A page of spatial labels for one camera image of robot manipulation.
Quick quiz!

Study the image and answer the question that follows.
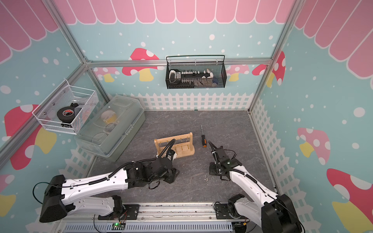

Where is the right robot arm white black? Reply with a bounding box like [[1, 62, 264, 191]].
[[209, 142, 306, 233]]

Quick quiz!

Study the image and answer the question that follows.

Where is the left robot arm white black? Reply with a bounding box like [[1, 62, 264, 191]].
[[39, 139, 178, 223]]

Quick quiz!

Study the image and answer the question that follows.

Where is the wooden jewelry display stand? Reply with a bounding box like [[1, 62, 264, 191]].
[[154, 132, 195, 158]]

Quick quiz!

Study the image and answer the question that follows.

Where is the orange black screwdriver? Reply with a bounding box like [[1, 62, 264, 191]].
[[201, 125, 207, 148]]

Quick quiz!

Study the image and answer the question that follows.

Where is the translucent green storage box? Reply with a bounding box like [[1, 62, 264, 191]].
[[74, 95, 145, 162]]

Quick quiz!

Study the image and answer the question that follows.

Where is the black tape roll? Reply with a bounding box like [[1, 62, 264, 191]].
[[57, 106, 75, 124]]

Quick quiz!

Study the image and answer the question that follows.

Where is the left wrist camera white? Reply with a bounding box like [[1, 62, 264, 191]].
[[167, 150, 177, 162]]

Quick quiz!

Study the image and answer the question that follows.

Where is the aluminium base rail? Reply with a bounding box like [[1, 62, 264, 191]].
[[52, 203, 262, 233]]

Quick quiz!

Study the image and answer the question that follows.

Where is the black wire mesh basket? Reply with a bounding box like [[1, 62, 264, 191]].
[[165, 55, 227, 89]]

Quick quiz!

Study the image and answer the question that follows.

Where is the clear acrylic wall bin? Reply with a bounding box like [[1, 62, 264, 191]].
[[33, 80, 99, 135]]

